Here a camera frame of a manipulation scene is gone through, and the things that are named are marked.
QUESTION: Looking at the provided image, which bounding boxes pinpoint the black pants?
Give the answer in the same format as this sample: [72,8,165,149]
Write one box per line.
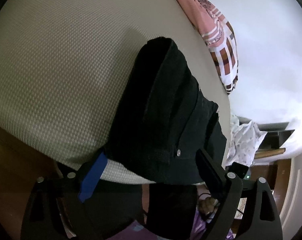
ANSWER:
[73,36,228,240]

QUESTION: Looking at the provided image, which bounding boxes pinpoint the beige mattress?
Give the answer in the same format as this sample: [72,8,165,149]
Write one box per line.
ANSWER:
[0,0,230,169]

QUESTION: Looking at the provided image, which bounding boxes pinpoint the white dotted bedsheet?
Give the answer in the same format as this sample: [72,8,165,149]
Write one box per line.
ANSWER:
[226,113,267,167]

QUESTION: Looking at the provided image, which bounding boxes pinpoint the purple patterned cloth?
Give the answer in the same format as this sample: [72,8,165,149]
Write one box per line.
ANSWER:
[111,209,234,240]

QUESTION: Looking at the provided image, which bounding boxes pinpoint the pink plaid pillow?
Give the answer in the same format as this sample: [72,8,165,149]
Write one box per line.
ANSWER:
[177,0,239,94]

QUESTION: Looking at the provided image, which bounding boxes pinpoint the wooden shelf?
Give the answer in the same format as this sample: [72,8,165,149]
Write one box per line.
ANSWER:
[254,122,295,159]

